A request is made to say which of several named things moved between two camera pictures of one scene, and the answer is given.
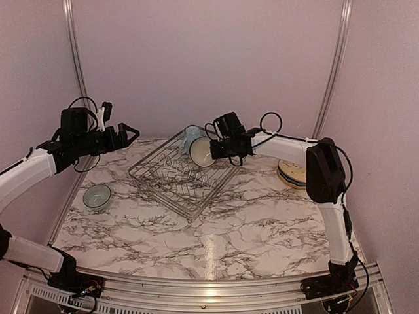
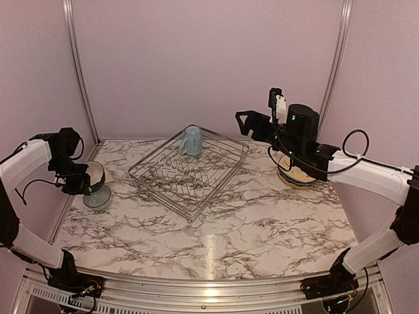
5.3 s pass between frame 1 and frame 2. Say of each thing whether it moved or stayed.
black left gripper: moved
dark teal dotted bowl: moved
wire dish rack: stayed
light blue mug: stayed
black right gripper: moved
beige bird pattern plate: stayed
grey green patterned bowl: stayed
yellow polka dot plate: stayed
